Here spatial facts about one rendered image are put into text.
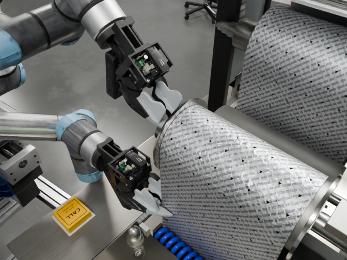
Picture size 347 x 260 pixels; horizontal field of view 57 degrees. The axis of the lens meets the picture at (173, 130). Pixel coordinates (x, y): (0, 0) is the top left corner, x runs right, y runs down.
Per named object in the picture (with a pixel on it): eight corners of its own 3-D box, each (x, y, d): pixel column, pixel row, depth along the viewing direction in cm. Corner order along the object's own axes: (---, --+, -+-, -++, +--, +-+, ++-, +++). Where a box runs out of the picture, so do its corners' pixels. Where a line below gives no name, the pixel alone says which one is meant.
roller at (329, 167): (227, 134, 77) (234, 95, 69) (331, 194, 65) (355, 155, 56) (196, 162, 71) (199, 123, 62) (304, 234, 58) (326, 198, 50)
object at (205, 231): (164, 223, 71) (162, 171, 58) (255, 299, 59) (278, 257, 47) (162, 224, 71) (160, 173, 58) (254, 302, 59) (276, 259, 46)
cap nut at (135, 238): (136, 227, 69) (133, 216, 66) (147, 238, 67) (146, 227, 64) (123, 239, 67) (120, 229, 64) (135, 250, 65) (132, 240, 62)
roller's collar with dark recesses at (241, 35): (246, 41, 72) (251, 13, 67) (269, 50, 69) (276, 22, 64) (230, 51, 68) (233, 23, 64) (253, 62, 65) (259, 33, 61)
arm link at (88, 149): (83, 165, 76) (110, 146, 80) (95, 176, 73) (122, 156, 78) (76, 143, 70) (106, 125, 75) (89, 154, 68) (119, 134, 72)
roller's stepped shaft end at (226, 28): (221, 28, 73) (222, 14, 70) (243, 36, 70) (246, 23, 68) (212, 33, 71) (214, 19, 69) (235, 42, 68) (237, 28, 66)
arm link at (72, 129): (82, 129, 86) (76, 104, 80) (109, 149, 80) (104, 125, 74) (57, 145, 81) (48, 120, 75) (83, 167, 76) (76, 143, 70)
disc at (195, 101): (204, 139, 67) (208, 83, 56) (206, 140, 67) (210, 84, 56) (155, 183, 60) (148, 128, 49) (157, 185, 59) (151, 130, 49)
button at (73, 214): (76, 200, 89) (75, 195, 87) (92, 215, 85) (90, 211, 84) (54, 217, 85) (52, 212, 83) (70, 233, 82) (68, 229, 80)
